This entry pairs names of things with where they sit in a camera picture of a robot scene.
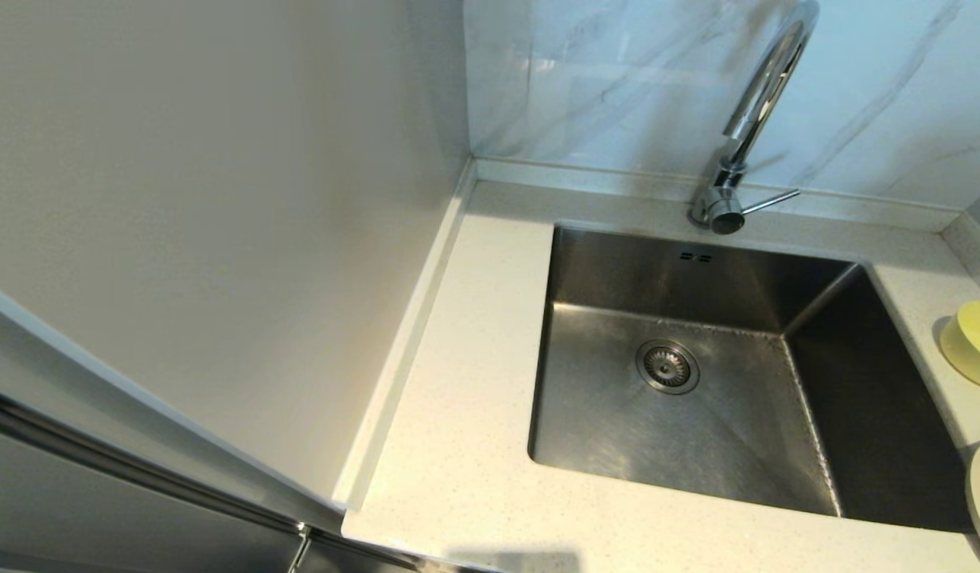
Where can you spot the beige tall cabinet panel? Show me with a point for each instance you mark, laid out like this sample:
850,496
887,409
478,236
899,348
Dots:
219,239

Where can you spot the grey cabinet front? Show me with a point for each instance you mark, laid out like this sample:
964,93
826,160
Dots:
76,509

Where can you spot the round metal drain strainer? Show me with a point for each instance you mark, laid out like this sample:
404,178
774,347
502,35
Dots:
667,366

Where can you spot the chrome gooseneck faucet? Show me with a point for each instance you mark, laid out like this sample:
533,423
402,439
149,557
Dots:
764,87

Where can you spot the stainless steel sink basin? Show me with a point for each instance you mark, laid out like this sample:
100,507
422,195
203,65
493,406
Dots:
721,430

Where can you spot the pale yellow plastic bowl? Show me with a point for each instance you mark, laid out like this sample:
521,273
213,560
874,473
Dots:
975,346

